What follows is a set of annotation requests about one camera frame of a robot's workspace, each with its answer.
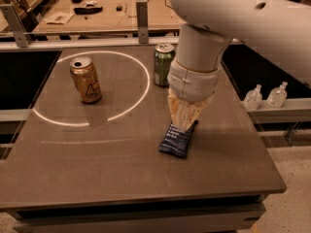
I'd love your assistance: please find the gold soda can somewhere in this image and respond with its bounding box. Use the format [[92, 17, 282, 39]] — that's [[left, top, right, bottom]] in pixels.
[[70, 56, 102, 104]]

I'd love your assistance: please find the green soda can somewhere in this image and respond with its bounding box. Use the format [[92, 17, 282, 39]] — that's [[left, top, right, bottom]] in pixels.
[[154, 43, 175, 86]]

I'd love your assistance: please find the metal bracket middle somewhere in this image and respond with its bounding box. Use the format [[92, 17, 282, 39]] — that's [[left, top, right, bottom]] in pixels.
[[136, 1, 149, 44]]

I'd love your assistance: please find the clear sanitizer bottle left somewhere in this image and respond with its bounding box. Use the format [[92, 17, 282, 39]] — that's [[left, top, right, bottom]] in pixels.
[[243, 84, 262, 111]]

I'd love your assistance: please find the blue rxbar blueberry wrapper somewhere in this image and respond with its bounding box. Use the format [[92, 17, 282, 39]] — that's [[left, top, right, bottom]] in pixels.
[[158, 120, 198, 159]]

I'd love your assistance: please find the clear sanitizer bottle right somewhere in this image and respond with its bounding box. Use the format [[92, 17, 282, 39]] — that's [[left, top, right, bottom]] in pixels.
[[266, 82, 288, 108]]

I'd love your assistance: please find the metal guard rail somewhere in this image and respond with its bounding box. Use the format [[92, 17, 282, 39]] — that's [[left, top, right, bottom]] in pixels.
[[0, 36, 244, 52]]

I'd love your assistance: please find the black tool on bench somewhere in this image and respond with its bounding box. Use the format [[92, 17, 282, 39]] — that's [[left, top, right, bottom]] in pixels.
[[74, 6, 103, 15]]

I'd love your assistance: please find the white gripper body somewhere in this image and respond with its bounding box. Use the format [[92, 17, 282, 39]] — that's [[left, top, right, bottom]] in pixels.
[[167, 59, 220, 102]]

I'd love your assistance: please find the paper envelope on bench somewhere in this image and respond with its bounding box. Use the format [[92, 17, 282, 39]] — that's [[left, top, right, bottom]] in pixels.
[[44, 12, 74, 25]]

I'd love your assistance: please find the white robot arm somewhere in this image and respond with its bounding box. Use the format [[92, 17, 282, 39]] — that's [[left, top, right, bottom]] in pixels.
[[168, 0, 311, 131]]

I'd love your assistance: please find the metal bracket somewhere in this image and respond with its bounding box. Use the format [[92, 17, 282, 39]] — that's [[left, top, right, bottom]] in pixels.
[[136, 1, 149, 44], [0, 4, 31, 48]]

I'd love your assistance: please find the clear sanitizer bottle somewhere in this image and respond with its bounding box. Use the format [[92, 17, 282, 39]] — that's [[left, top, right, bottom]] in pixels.
[[243, 84, 262, 111], [266, 82, 288, 108]]

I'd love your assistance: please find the metal bracket left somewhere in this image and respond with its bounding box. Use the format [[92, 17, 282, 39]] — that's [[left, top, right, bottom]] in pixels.
[[0, 4, 31, 48]]

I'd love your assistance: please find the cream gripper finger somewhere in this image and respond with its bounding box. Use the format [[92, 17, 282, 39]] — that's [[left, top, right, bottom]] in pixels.
[[167, 88, 187, 129], [183, 97, 213, 129]]

